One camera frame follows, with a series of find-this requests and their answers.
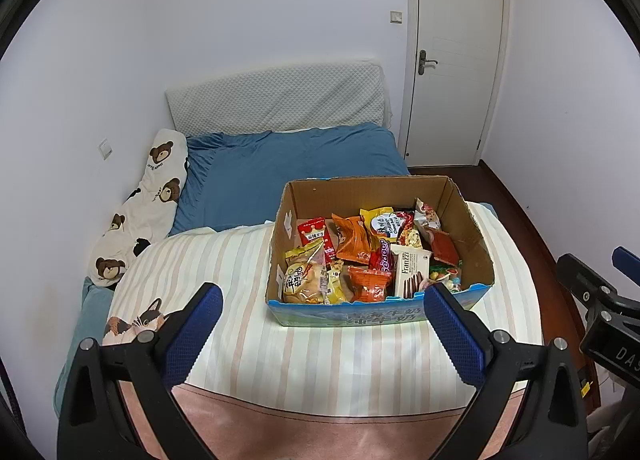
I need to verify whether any orange snack bag upper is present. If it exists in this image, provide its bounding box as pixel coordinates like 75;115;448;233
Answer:
332;214;380;268

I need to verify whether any grey padded headboard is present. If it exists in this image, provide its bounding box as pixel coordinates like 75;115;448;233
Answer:
165;59;392;136

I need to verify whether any orange snack bag lower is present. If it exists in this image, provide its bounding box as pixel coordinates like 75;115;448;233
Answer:
348;266;393;303

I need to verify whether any red crown snack packet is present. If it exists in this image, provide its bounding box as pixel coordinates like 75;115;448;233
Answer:
297;217;336;264

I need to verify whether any red purple snack packet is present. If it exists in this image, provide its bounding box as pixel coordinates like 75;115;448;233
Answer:
369;239;394;274

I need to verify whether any bread bun packet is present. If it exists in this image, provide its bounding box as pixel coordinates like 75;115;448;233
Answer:
282;238;328;304

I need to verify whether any striped white blanket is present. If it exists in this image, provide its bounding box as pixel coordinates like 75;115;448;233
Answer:
102;201;544;418

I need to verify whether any white door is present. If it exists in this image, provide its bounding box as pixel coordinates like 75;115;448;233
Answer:
399;0;510;168

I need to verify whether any red noodle packet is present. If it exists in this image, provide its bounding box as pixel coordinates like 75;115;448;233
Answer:
397;211;423;249

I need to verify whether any white chocolate biscuit box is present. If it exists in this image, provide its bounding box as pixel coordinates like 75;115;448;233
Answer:
390;243;432;300

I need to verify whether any orange snack bag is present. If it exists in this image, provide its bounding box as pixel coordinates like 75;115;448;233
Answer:
348;266;393;303
332;214;380;268

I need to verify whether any brown cardboard box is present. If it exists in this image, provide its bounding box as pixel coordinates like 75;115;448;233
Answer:
266;175;495;328

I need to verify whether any bear print pillow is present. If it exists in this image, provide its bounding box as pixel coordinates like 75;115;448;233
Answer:
87;128;188;289

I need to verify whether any white brown snack bag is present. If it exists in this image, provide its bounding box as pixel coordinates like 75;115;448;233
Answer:
413;198;442;232

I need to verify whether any metal door handle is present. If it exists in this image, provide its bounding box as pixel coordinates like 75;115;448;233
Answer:
418;50;439;76

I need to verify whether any blue bed sheet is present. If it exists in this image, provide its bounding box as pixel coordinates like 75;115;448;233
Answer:
170;123;409;235

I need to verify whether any colourful candy bag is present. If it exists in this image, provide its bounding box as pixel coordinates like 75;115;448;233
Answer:
427;262;462;292

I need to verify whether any yellow cheese noodle packet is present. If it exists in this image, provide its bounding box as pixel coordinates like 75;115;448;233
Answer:
359;206;411;243

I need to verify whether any white wall switch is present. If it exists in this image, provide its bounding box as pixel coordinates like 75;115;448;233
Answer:
390;10;402;24

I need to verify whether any white wall socket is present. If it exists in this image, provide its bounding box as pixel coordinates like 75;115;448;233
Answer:
98;139;113;160

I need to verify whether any yellow chip bag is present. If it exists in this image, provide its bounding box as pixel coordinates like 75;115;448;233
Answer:
326;260;352;305

